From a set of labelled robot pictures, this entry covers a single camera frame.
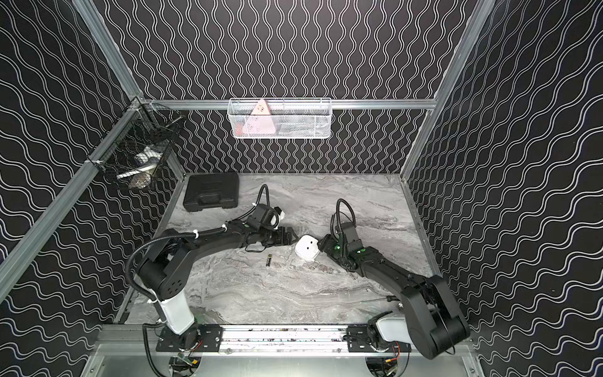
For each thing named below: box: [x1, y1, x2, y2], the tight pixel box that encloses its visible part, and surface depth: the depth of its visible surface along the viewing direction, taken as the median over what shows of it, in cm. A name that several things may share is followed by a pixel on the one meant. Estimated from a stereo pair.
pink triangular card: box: [242, 98, 277, 135], surface depth 92 cm
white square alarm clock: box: [295, 234, 321, 262], surface depth 93 cm
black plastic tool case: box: [182, 172, 240, 213], surface depth 108 cm
